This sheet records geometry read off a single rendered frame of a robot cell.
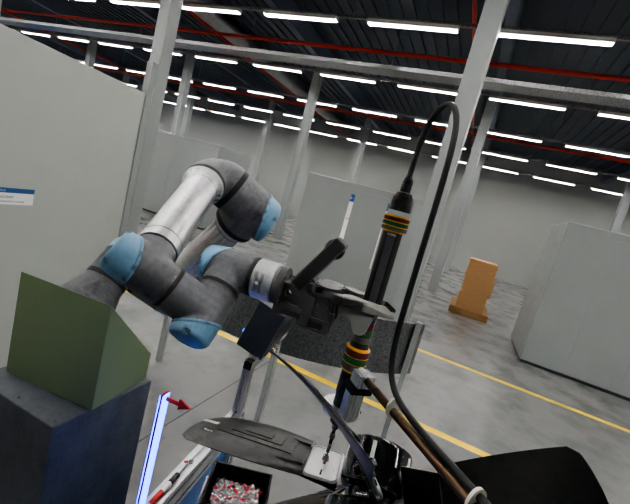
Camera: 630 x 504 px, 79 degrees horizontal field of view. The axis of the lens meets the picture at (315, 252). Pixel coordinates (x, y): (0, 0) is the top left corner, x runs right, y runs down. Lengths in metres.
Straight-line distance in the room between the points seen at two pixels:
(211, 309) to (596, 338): 6.58
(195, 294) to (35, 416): 0.61
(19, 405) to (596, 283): 6.63
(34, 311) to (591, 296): 6.59
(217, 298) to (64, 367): 0.60
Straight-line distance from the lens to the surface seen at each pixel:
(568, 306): 6.83
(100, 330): 1.08
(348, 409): 0.71
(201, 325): 0.65
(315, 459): 0.81
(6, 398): 1.23
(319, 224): 7.17
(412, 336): 2.92
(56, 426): 1.13
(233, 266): 0.70
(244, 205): 0.94
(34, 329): 1.23
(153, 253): 0.65
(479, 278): 8.77
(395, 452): 0.78
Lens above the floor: 1.66
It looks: 8 degrees down
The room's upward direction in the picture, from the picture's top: 15 degrees clockwise
